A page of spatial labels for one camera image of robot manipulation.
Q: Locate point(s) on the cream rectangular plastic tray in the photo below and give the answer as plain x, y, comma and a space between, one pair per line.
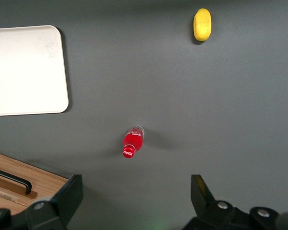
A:
26, 72

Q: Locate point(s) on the wooden cabinet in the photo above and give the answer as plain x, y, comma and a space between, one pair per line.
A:
46, 178

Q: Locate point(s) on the red can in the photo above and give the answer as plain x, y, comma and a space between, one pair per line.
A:
132, 141

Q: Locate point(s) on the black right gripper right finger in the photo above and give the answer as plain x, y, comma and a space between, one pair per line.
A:
201, 196

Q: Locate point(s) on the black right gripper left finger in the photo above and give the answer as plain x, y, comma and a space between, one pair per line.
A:
67, 191

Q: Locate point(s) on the yellow lemon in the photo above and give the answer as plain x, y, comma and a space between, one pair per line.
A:
202, 24

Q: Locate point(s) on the wooden drawer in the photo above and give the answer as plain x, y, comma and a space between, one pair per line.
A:
4, 183

